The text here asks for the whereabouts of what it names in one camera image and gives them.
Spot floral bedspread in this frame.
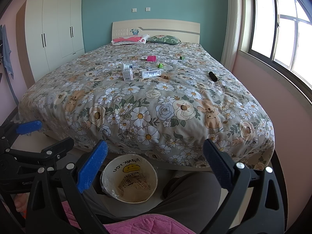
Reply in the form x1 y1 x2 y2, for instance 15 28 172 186
19 42 275 170

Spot long white blue box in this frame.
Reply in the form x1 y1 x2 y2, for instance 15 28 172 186
140 69 162 79

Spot green floral pillow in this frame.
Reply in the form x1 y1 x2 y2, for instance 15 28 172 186
148 35 181 45

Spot brown paper bag in bin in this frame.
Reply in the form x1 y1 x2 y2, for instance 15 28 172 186
118 173 151 197

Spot pink cup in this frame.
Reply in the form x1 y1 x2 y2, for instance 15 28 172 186
146 56 157 62

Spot blue hanging clothes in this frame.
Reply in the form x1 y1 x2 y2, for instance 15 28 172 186
1 25 14 79

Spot cream bed headboard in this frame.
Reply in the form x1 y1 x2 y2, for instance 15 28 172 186
112 19 200 44

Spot white trash bin with liner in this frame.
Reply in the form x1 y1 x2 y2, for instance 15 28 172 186
100 154 158 204

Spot black cylinder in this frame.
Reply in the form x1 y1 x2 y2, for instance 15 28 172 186
208 71 218 82

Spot white wardrobe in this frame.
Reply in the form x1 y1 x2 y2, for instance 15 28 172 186
16 0 85 88

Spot white blue medicine box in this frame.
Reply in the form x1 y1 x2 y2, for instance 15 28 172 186
122 68 133 81

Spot window with dark frame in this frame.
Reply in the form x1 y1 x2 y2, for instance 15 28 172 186
244 0 311 98

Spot white pink pillow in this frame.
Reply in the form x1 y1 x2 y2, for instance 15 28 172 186
111 34 150 46

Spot white curtain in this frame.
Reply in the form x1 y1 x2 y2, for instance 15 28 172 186
221 0 242 72

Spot person's dark trousers leg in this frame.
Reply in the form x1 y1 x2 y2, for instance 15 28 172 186
83 172 221 233

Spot pink quilted jacket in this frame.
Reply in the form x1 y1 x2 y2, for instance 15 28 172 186
61 200 198 234

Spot person's left hand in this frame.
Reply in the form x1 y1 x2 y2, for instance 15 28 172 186
14 193 30 218

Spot small white medicine box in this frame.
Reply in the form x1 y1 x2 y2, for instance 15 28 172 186
123 63 133 70

